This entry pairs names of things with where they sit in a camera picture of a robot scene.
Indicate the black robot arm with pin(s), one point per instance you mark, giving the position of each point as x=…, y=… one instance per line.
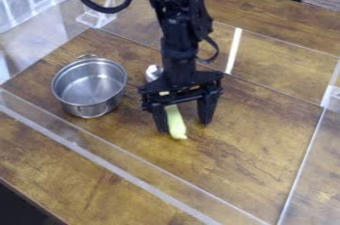
x=187, y=25

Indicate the clear acrylic triangle bracket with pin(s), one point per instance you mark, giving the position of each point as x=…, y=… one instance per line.
x=95, y=19

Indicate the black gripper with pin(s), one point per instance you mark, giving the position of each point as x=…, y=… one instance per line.
x=161, y=93

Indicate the clear acrylic enclosure panel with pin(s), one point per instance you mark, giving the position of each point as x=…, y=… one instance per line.
x=165, y=186

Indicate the green handled metal spoon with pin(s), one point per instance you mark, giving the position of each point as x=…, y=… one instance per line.
x=177, y=130

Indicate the small steel pot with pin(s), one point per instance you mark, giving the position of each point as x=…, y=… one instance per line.
x=89, y=86

